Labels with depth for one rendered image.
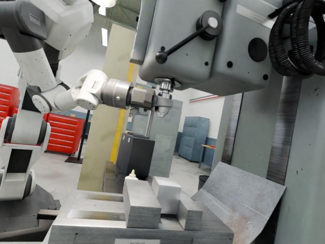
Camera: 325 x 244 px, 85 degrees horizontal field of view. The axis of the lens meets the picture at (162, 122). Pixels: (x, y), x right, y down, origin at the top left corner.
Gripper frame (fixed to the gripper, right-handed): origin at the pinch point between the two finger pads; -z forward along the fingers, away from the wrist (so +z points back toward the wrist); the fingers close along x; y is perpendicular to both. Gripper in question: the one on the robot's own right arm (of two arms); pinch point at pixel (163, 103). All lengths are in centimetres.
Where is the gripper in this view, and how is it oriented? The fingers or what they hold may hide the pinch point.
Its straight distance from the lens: 56.6
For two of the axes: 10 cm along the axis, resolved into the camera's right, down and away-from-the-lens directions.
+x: 0.1, 0.4, 10.0
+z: -9.8, -2.0, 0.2
